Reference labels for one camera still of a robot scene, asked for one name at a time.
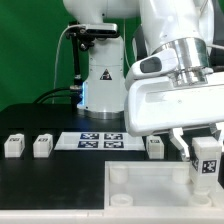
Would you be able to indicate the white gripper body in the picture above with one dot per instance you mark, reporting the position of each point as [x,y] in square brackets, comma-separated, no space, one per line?
[154,104]

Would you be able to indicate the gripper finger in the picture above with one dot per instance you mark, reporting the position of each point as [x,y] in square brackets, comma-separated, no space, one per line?
[175,136]
[217,128]

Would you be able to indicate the white square table top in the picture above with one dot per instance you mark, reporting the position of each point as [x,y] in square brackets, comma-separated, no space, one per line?
[156,184]

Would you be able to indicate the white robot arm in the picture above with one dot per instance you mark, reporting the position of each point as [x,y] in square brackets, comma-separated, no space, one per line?
[171,29]

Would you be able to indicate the white obstacle fence bar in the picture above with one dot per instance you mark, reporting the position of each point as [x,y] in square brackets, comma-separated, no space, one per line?
[97,217]

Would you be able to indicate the white marker base plate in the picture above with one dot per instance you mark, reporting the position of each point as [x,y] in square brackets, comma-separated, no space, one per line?
[99,141]

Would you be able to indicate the black camera mount with cables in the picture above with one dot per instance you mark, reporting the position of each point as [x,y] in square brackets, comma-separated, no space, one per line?
[82,37]

